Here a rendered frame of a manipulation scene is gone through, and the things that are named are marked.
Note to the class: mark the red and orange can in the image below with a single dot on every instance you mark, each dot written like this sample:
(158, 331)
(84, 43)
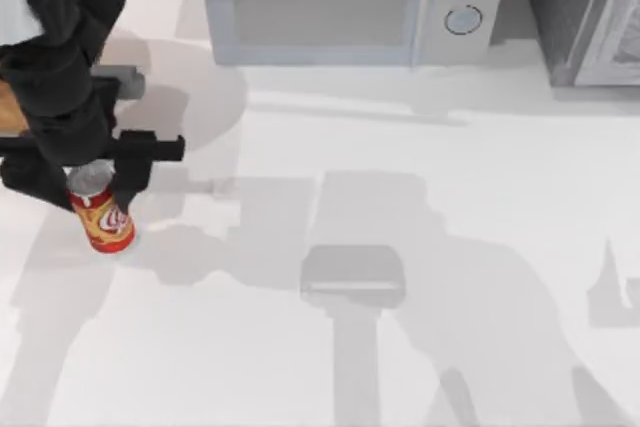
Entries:
(107, 224)

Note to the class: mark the microwave oven door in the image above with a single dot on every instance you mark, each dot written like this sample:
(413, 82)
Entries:
(320, 2)

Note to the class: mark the pale microwave oven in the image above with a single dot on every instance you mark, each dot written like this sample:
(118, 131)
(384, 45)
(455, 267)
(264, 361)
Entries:
(350, 2)

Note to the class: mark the round microwave knob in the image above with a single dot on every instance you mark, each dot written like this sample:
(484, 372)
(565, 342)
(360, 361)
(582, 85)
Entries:
(463, 20)

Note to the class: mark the grey cabinet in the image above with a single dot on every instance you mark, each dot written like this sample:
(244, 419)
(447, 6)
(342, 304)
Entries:
(585, 12)

